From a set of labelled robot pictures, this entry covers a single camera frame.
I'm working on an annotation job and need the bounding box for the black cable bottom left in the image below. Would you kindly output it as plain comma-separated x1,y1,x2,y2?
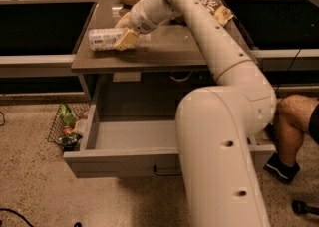
0,206,83,227

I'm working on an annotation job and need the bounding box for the black sneaker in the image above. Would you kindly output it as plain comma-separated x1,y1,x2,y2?
264,153,300,184

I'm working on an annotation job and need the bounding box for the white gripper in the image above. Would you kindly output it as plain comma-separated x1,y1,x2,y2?
114,0,157,51

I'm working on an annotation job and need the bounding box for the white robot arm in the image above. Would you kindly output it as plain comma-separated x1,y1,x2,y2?
119,0,276,227

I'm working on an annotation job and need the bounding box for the black cable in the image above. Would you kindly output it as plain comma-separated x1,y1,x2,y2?
0,206,83,227
273,49,302,95

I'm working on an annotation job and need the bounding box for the black caster wheel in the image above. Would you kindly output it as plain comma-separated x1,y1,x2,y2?
292,200,319,215

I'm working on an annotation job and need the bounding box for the grey cabinet with countertop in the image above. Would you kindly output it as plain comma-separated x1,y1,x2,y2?
71,0,259,101

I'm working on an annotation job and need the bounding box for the wire basket with groceries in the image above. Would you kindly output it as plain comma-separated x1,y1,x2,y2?
47,103,89,152

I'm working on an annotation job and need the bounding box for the clear plastic water bottle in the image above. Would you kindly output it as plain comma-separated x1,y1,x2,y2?
88,28,150,51

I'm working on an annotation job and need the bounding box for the black cable on right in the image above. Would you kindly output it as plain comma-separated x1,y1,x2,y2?
273,49,302,95

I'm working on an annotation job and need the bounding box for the crumpled chip bag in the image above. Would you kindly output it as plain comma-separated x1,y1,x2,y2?
172,0,235,28

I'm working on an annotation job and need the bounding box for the open grey top drawer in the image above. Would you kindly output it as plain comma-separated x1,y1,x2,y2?
63,71,276,179

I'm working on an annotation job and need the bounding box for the black drawer handle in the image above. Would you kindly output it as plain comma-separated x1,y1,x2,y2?
153,165,182,176

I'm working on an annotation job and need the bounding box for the person's bare leg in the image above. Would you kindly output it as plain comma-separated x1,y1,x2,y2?
276,95,319,167

